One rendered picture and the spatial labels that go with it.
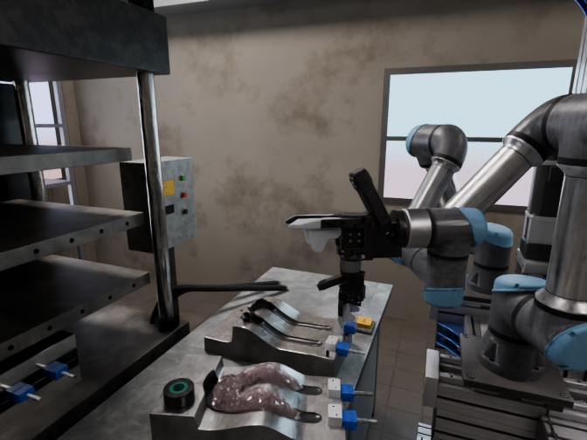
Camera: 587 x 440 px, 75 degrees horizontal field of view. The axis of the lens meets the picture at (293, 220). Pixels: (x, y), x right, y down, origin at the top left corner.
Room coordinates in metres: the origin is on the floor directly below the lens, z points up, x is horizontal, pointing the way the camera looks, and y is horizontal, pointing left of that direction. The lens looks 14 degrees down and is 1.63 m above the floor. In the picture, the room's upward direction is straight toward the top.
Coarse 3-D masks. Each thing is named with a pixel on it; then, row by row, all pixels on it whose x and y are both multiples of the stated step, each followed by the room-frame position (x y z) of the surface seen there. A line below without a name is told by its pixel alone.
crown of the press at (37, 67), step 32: (0, 0) 0.98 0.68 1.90; (32, 0) 1.05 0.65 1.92; (64, 0) 1.13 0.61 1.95; (96, 0) 1.23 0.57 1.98; (128, 0) 1.43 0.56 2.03; (0, 32) 0.97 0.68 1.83; (32, 32) 1.04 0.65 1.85; (64, 32) 1.12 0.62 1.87; (96, 32) 1.22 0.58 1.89; (128, 32) 1.34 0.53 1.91; (160, 32) 1.48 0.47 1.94; (0, 64) 1.26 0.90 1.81; (32, 64) 1.26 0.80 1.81; (64, 64) 1.26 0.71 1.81; (96, 64) 1.26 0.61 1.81; (128, 64) 1.33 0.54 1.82; (160, 64) 1.47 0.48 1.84
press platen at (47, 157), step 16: (0, 144) 1.69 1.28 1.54; (16, 144) 1.69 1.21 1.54; (0, 160) 1.04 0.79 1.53; (16, 160) 1.08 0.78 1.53; (32, 160) 1.12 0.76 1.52; (48, 160) 1.16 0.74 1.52; (64, 160) 1.21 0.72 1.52; (80, 160) 1.26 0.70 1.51; (96, 160) 1.32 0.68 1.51; (112, 160) 1.38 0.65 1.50; (128, 160) 1.45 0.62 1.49
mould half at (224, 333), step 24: (240, 312) 1.46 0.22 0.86; (264, 312) 1.32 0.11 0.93; (288, 312) 1.38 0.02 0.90; (216, 336) 1.27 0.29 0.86; (240, 336) 1.21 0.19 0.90; (264, 336) 1.19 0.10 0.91; (312, 336) 1.22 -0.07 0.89; (336, 336) 1.22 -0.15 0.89; (264, 360) 1.17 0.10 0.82; (288, 360) 1.14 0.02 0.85; (312, 360) 1.11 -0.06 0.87; (336, 360) 1.11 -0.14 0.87
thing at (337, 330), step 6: (336, 318) 1.26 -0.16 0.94; (336, 324) 1.23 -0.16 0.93; (348, 324) 1.24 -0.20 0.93; (354, 324) 1.24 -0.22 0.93; (336, 330) 1.23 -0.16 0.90; (342, 330) 1.23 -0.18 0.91; (348, 330) 1.22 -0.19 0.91; (354, 330) 1.21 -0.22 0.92; (360, 330) 1.22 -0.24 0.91; (366, 330) 1.21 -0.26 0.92
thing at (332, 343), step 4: (328, 336) 1.17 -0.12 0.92; (332, 336) 1.17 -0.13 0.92; (328, 340) 1.15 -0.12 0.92; (332, 340) 1.15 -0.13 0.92; (336, 340) 1.15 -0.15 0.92; (328, 344) 1.13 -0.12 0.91; (332, 344) 1.13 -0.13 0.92; (336, 344) 1.14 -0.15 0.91; (340, 344) 1.15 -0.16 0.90; (344, 344) 1.15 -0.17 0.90; (348, 344) 1.15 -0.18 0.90; (328, 348) 1.13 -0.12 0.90; (332, 348) 1.13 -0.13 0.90; (336, 348) 1.12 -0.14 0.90; (340, 348) 1.12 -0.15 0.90; (344, 348) 1.12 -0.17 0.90; (348, 348) 1.12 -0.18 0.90; (340, 352) 1.12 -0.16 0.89; (344, 352) 1.11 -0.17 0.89; (348, 352) 1.12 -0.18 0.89; (352, 352) 1.12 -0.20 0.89; (356, 352) 1.12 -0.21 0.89; (360, 352) 1.11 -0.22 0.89; (344, 356) 1.12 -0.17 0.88
